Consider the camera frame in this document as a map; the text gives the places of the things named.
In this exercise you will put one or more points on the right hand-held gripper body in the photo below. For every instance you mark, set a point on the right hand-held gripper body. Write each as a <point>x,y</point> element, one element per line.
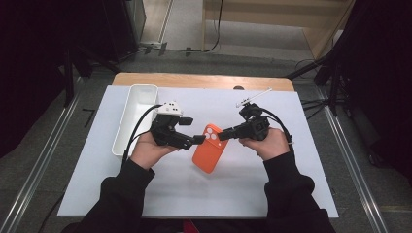
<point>257,126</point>

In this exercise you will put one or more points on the dark cabinet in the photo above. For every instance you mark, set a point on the dark cabinet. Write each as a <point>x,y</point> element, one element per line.
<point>123,26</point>

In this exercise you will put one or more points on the wooden table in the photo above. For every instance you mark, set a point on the wooden table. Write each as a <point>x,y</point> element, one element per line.
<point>200,81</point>

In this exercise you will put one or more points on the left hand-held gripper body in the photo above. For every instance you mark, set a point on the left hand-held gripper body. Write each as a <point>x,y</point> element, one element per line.
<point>165,129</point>

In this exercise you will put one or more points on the red object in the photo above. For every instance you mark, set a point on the red object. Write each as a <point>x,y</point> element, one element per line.
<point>190,227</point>

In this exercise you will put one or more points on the person's right hand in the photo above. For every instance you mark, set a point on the person's right hand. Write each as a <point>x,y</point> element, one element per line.
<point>272,145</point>

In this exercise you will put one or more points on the orange phone case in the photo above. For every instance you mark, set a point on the orange phone case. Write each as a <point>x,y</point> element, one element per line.
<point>207,155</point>

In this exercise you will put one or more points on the light wooden furniture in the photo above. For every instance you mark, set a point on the light wooden furniture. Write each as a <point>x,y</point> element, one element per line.
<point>259,13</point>

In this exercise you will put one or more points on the metal floor rail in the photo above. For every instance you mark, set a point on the metal floor rail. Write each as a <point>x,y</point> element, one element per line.
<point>356,171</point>
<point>48,155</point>

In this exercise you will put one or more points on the white plastic container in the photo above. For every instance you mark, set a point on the white plastic container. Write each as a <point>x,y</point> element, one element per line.
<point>136,106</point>

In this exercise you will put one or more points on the black tripod stand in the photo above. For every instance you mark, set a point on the black tripod stand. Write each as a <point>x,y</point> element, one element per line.
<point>335,87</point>

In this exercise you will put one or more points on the black metal stand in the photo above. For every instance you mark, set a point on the black metal stand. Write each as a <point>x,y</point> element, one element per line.
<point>68,84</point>

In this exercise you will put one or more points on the person's torso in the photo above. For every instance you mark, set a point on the person's torso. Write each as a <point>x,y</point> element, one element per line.
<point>226,226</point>

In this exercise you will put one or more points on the white board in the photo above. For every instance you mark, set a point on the white board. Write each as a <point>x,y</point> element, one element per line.
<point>226,187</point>

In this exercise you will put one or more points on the person's left hand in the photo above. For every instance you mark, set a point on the person's left hand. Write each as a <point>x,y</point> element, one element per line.
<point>145,152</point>

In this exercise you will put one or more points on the dark curtain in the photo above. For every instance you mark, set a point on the dark curtain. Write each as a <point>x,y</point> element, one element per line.
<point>382,81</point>
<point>32,64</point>

